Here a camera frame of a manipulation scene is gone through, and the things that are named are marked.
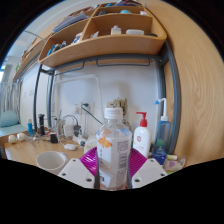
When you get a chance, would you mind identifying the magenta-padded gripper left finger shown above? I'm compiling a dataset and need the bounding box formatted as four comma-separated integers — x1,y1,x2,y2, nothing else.
57,146,101,190

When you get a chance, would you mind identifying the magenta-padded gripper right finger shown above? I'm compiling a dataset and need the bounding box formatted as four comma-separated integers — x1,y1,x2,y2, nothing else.
126,147,168,190

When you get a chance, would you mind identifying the clear plastic water bottle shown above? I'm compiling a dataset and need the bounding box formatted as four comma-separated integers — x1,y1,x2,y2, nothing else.
95,107,133,192

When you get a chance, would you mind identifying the small dark blue bottle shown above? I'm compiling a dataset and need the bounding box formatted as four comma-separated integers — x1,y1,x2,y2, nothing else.
151,139,168,166

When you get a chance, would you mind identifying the small white oval object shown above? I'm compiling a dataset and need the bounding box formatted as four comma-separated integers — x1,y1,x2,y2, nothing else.
63,143,78,151

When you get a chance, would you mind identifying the pink printed packet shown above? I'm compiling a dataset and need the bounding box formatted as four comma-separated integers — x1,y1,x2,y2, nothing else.
164,159,186,173

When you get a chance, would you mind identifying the white cup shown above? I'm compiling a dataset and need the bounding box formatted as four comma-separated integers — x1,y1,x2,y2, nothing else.
35,150,69,176

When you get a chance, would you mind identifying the white crumpled paper bag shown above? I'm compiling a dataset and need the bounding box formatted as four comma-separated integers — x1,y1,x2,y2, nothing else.
83,134,99,154

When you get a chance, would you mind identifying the white red-pump lotion bottle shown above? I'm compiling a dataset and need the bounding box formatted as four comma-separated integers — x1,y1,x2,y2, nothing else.
132,111,152,159

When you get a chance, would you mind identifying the white power adapter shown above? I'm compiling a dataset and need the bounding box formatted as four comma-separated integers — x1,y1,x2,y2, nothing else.
63,123,78,137

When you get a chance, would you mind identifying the blue long-nozzle bottle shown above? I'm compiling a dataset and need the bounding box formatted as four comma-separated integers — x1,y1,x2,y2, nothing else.
154,97,172,154

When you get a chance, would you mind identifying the small white round object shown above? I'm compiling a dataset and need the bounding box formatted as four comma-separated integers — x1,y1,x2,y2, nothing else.
7,134,18,144
16,132,27,142

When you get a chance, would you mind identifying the brown tree creature figurine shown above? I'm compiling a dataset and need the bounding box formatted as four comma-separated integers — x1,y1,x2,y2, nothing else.
112,97,128,118

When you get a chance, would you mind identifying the light blue pillow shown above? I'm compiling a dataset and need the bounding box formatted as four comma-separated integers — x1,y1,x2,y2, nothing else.
0,109,20,128

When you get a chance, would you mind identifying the wooden wardrobe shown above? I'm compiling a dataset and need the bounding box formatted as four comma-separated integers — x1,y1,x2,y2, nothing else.
143,0,224,168

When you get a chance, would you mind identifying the wooden shelf unit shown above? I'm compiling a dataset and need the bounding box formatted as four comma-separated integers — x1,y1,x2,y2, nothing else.
37,1,168,69

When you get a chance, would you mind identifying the dark metal desk frame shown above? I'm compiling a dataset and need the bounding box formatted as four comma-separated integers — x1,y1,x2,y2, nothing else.
32,39,183,156

